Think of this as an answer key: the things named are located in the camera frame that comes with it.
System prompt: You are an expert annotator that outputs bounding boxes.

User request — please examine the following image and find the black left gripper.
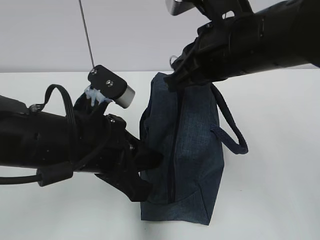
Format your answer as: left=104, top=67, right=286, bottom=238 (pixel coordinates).
left=74, top=114, right=164, bottom=202

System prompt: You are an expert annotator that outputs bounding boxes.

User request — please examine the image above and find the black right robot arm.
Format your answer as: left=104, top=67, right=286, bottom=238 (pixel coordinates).
left=164, top=0, right=320, bottom=91

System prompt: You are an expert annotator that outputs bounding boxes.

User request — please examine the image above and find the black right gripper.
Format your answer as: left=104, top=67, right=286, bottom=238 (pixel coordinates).
left=163, top=19, right=240, bottom=92

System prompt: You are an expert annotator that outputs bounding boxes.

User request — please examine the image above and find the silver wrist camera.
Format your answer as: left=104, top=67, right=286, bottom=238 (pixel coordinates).
left=84, top=65, right=136, bottom=109
left=164, top=0, right=196, bottom=16

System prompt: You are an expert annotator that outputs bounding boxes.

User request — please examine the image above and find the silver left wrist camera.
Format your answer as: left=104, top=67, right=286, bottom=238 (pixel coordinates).
left=84, top=65, right=136, bottom=109

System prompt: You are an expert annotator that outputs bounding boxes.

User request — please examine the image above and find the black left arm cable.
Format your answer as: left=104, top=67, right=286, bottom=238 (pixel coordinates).
left=0, top=83, right=113, bottom=188

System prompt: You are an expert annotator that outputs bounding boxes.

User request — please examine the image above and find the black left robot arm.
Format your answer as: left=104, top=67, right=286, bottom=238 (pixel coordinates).
left=0, top=95, right=163, bottom=202

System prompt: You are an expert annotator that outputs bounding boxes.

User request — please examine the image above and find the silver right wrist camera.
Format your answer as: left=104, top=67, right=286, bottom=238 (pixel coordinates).
left=164, top=0, right=196, bottom=16

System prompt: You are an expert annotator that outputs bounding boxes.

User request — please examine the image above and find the dark blue lunch bag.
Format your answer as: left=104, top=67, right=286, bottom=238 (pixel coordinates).
left=139, top=72, right=249, bottom=226

